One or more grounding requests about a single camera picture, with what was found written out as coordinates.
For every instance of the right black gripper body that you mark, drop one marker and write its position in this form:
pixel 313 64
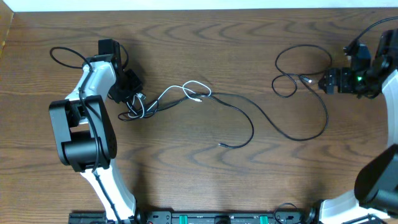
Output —
pixel 348 79

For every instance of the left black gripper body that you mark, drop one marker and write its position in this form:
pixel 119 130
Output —
pixel 130 84

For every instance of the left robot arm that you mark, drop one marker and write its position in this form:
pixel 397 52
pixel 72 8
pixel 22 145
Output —
pixel 85 138

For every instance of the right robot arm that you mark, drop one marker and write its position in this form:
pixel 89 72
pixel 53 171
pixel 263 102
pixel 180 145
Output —
pixel 370 77

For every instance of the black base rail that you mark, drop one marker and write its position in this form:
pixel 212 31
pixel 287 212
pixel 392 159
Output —
pixel 165 217

